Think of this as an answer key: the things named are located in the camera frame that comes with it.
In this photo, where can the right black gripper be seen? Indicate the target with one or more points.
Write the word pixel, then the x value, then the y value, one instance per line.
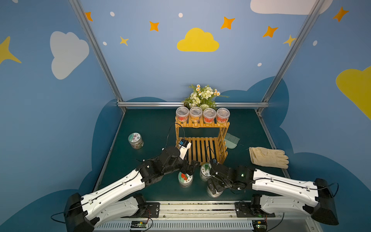
pixel 216 171

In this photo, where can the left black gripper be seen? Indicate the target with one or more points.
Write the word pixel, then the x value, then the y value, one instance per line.
pixel 188 167

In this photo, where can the clear seed cup red base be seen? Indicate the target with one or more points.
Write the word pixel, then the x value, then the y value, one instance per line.
pixel 182 114

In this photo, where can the clear seed cup orange base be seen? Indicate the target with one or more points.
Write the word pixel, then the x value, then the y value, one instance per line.
pixel 195 114

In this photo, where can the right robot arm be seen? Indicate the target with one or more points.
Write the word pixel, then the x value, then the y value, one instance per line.
pixel 314 199

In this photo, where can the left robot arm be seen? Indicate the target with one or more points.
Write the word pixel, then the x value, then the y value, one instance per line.
pixel 86 213

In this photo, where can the wooden slatted shelf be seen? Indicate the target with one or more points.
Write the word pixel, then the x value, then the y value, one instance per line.
pixel 204 148

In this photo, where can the jar with strawberry lid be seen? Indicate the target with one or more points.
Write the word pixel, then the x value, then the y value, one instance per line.
pixel 185 180

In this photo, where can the jar with green tree lid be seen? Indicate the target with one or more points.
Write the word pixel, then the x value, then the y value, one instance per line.
pixel 205 172

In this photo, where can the jar with pineapple lid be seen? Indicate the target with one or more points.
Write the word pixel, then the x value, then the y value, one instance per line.
pixel 214 195

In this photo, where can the jar with floral lid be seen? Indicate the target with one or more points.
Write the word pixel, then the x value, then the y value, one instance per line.
pixel 135 140

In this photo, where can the beige work glove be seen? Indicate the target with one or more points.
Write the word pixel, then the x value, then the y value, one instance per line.
pixel 269 157

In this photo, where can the right small circuit board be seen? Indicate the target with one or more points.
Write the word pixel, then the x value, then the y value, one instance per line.
pixel 260 226

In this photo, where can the small circuit board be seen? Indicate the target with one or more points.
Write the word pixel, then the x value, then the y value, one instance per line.
pixel 141 225
pixel 260 226

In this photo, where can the potted white flower bouquet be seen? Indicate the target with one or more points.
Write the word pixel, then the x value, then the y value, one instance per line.
pixel 203 98

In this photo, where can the left small circuit board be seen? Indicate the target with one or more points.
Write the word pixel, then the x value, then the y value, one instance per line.
pixel 141 225

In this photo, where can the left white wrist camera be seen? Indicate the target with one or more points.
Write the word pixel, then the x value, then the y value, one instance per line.
pixel 183 146

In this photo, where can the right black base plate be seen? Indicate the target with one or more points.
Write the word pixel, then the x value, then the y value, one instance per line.
pixel 245 210

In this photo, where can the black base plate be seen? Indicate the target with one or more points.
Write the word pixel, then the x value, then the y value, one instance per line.
pixel 150 210
pixel 245 210

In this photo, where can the aluminium mounting rail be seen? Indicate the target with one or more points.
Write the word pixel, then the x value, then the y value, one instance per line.
pixel 209 216

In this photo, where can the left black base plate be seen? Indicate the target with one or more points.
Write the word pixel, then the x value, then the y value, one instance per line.
pixel 150 210

